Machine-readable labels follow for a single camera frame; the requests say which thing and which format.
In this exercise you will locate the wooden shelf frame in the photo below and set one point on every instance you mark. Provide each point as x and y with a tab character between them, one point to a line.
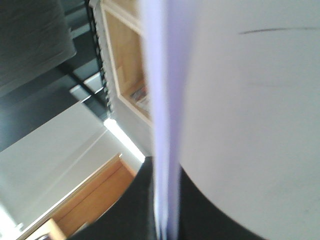
124	35

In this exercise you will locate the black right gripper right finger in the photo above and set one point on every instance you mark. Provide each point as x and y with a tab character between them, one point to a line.
199	219

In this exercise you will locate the white paper sheets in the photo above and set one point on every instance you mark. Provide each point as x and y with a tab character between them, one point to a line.
234	88

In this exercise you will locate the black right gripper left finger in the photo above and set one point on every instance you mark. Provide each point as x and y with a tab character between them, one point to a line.
132	216

